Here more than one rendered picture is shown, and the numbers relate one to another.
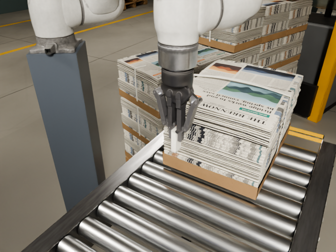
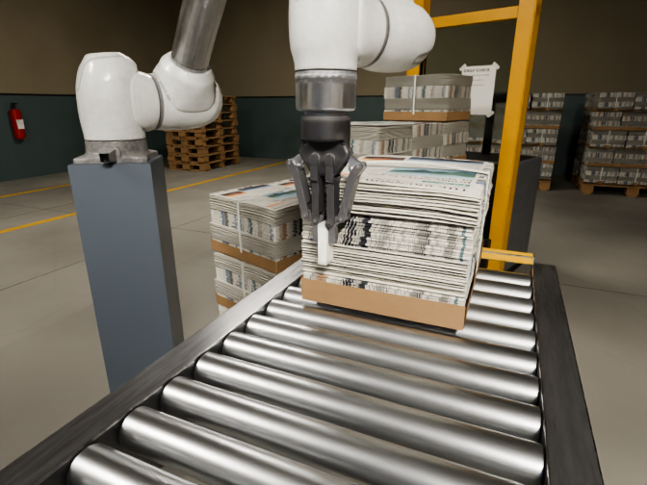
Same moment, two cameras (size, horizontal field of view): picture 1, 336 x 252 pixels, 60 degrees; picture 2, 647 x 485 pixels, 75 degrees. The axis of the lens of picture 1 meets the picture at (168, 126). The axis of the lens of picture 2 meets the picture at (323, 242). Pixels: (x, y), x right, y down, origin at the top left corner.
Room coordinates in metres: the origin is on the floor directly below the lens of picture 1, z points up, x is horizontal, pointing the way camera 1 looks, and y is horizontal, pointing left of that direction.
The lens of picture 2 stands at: (-0.01, 0.07, 1.15)
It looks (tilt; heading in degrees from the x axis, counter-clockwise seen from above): 18 degrees down; 352
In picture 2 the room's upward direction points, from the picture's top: straight up
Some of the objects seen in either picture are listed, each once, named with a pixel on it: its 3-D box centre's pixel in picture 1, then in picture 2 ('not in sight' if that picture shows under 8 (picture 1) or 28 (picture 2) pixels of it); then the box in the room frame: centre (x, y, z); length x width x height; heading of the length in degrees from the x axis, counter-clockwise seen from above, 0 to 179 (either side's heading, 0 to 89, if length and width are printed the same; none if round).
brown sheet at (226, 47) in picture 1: (223, 38); not in sight; (1.92, -0.36, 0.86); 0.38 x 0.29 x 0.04; 43
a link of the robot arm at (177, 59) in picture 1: (177, 54); (325, 94); (0.64, -0.02, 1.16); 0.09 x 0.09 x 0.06
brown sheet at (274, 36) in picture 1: (251, 31); not in sight; (2.11, -0.59, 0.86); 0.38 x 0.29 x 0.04; 40
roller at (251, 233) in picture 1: (200, 210); (375, 357); (0.54, -0.09, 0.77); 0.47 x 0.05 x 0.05; 58
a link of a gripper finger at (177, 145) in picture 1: (177, 139); (327, 242); (0.64, -0.03, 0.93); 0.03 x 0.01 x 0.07; 148
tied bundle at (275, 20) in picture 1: (253, 18); (396, 145); (2.11, -0.59, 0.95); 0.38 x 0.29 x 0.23; 40
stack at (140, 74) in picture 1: (205, 105); (341, 266); (1.83, -0.27, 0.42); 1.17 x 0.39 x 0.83; 131
